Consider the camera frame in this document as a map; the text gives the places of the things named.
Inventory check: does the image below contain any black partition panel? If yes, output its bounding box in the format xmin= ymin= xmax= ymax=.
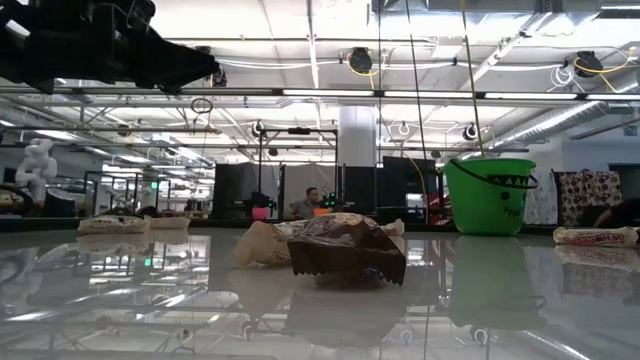
xmin=339 ymin=166 xmax=379 ymax=217

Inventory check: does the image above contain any black background rig frame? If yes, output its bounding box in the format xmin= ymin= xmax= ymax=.
xmin=256 ymin=127 xmax=340 ymax=221

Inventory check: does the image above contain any person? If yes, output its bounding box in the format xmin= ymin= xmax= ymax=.
xmin=285 ymin=186 xmax=326 ymax=221
xmin=593 ymin=197 xmax=640 ymax=229

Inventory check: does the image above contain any silver ventilation duct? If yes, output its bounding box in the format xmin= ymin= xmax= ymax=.
xmin=492 ymin=82 xmax=640 ymax=149

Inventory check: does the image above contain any green plastic bucket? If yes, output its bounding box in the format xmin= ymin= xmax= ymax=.
xmin=442 ymin=158 xmax=539 ymax=236

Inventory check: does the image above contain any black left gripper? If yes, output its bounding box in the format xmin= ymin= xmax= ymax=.
xmin=0 ymin=0 xmax=221 ymax=95

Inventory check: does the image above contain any brown PayDay candy bar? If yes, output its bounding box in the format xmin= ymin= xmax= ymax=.
xmin=287 ymin=213 xmax=407 ymax=287

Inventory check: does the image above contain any black hanging cable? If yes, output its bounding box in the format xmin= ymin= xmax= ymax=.
xmin=403 ymin=0 xmax=431 ymax=166

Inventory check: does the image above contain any white robot figure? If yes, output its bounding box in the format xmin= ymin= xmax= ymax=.
xmin=14 ymin=138 xmax=59 ymax=204

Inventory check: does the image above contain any white building column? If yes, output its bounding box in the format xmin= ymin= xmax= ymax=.
xmin=338 ymin=104 xmax=377 ymax=169

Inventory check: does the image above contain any black ceiling cable reel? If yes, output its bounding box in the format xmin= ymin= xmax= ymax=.
xmin=347 ymin=46 xmax=375 ymax=76
xmin=208 ymin=63 xmax=229 ymax=89
xmin=573 ymin=49 xmax=604 ymax=79

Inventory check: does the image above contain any long ceiling light bar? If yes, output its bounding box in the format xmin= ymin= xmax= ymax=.
xmin=0 ymin=87 xmax=640 ymax=101

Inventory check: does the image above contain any polka dot patterned cloth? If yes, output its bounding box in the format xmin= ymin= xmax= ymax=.
xmin=552 ymin=169 xmax=625 ymax=226

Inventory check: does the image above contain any black curtain panel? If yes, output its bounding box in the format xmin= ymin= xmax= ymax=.
xmin=213 ymin=162 xmax=281 ymax=220

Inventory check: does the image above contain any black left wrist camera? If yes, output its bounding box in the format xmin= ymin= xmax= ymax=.
xmin=89 ymin=0 xmax=157 ymax=37

